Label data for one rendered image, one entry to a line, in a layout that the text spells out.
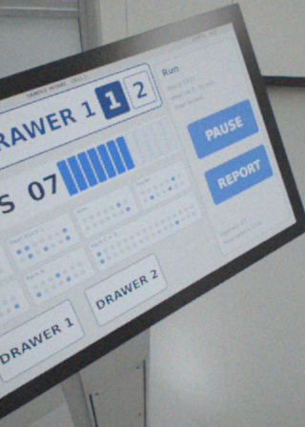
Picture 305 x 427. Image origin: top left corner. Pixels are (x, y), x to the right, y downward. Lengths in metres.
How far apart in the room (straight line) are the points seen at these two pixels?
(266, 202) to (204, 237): 0.10
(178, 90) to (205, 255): 0.20
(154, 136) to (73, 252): 0.16
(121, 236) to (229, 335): 1.18
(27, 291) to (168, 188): 0.19
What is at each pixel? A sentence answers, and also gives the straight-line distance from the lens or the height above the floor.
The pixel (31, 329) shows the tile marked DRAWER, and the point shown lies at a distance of 0.52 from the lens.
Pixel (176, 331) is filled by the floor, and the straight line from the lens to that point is 1.67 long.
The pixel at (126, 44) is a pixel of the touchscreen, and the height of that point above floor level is 1.19.
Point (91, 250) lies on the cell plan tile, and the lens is 0.52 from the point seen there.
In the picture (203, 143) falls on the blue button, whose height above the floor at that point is 1.09.
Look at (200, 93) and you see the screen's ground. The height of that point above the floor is 1.13.
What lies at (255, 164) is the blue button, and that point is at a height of 1.05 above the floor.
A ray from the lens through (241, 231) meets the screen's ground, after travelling 0.61.
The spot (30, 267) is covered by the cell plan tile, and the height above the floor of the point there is 1.06.
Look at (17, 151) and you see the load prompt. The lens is 0.50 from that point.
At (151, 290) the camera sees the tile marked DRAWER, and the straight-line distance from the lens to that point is 0.55.
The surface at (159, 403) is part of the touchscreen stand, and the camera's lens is 1.52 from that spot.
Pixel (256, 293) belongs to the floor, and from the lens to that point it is 1.79.
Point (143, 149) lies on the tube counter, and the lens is 0.54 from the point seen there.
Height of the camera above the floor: 1.45
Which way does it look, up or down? 48 degrees down
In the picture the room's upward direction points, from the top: 1 degrees clockwise
